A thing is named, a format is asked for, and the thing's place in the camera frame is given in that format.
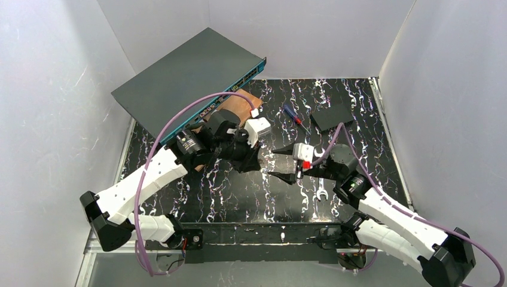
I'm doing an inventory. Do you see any dark teal network switch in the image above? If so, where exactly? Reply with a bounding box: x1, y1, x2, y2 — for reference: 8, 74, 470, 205
111, 28, 267, 144

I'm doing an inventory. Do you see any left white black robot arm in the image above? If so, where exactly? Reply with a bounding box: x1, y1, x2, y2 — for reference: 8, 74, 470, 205
80, 109, 271, 252

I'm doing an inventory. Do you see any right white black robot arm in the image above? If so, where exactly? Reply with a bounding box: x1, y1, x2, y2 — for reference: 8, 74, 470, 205
271, 143, 476, 286

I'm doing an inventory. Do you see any silver open-end wrench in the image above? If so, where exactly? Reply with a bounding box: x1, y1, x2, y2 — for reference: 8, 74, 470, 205
314, 148, 329, 201

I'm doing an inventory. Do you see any wooden base board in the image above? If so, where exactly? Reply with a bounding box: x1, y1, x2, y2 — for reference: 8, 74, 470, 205
195, 90, 262, 165

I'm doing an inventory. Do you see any small black box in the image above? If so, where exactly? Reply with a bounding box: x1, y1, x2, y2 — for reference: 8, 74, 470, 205
310, 104, 354, 132

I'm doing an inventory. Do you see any blue red screwdriver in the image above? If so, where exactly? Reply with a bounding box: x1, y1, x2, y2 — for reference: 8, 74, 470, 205
283, 104, 310, 135

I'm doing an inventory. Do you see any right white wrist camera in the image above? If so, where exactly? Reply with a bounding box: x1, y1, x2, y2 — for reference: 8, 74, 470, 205
292, 143, 314, 170

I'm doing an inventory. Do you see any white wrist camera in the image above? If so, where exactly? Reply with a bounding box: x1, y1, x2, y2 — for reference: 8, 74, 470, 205
292, 143, 314, 170
244, 108, 271, 148

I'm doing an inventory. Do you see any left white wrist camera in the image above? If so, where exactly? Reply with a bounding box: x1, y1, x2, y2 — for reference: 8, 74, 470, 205
244, 108, 271, 148

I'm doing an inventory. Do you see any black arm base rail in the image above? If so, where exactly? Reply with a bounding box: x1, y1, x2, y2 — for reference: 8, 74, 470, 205
183, 222, 350, 264

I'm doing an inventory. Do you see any aluminium frame rail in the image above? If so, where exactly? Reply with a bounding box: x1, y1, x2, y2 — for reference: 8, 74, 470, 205
75, 234, 138, 286

